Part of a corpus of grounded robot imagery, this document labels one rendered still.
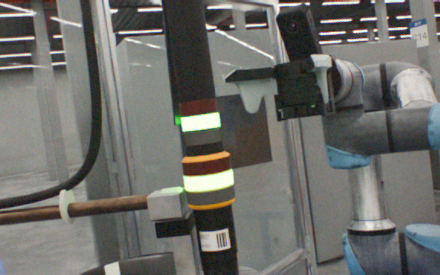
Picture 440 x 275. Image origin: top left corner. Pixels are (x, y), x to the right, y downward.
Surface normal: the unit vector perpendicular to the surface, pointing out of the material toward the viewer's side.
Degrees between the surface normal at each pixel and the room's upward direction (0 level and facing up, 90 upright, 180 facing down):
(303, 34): 122
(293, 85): 90
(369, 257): 80
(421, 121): 69
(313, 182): 90
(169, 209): 90
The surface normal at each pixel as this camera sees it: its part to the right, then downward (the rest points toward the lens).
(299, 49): -0.39, 0.63
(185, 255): -0.11, 0.07
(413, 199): 0.39, 0.00
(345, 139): -0.39, 0.10
